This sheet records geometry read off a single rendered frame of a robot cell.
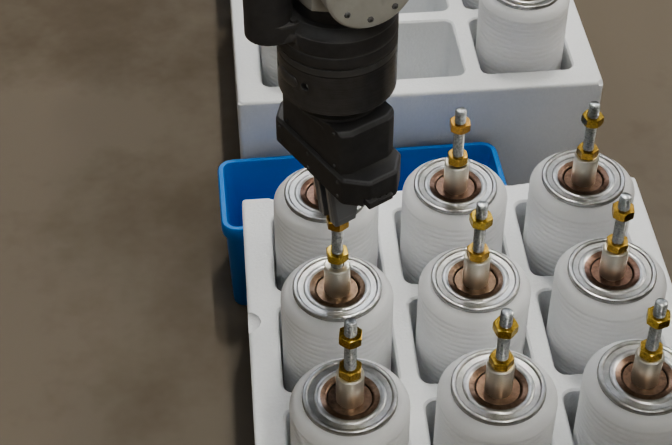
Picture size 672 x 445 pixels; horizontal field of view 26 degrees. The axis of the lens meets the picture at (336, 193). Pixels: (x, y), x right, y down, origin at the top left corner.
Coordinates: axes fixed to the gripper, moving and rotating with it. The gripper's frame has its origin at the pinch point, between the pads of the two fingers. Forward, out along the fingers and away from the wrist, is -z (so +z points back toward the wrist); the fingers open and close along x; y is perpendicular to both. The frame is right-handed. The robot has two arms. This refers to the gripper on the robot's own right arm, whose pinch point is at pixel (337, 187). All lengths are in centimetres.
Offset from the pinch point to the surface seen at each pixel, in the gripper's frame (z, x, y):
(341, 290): -10.8, 1.1, -0.4
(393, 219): -18.9, -10.0, 13.5
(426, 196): -11.4, -4.5, 12.9
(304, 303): -11.3, 0.1, -3.5
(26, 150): -37, -59, -4
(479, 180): -11.5, -3.5, 18.2
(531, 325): -18.8, 8.1, 15.3
